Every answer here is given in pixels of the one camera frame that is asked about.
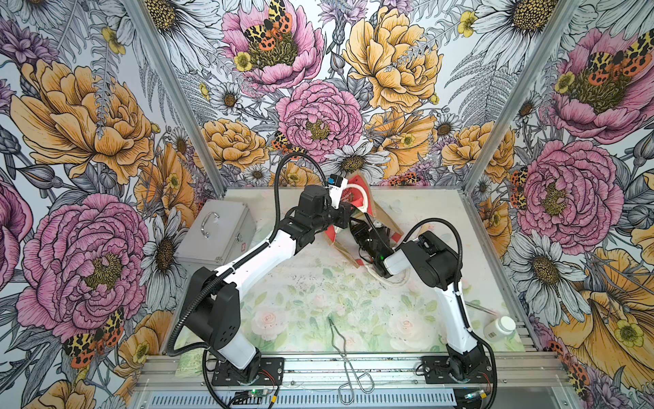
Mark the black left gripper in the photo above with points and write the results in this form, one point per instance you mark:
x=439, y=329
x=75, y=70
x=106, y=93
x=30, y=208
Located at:
x=343, y=212

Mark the metal tweezers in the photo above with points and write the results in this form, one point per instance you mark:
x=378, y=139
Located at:
x=480, y=308

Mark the burlap tote bag red trim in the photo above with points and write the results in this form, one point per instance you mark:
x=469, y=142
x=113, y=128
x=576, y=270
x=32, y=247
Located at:
x=358, y=194

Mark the aluminium front rail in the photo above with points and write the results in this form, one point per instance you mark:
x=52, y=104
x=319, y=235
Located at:
x=357, y=371

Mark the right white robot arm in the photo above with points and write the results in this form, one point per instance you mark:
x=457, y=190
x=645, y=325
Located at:
x=440, y=268

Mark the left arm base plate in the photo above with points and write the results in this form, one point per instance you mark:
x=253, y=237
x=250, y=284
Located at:
x=265, y=371

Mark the white plastic bottle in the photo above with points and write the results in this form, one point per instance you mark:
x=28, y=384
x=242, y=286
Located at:
x=500, y=328

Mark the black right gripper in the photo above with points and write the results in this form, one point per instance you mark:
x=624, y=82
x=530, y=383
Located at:
x=358, y=230

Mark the silver aluminium case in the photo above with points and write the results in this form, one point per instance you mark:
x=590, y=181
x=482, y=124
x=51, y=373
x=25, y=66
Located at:
x=222, y=232

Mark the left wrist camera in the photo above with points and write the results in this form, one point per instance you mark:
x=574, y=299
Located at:
x=336, y=187

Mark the green patterned packet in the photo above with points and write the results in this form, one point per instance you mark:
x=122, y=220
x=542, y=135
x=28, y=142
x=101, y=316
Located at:
x=190, y=364

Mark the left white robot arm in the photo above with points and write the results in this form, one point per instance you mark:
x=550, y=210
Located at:
x=211, y=309

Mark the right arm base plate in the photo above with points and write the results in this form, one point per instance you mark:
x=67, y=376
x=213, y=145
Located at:
x=441, y=369

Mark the metal tongs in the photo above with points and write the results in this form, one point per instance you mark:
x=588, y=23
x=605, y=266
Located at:
x=363, y=380

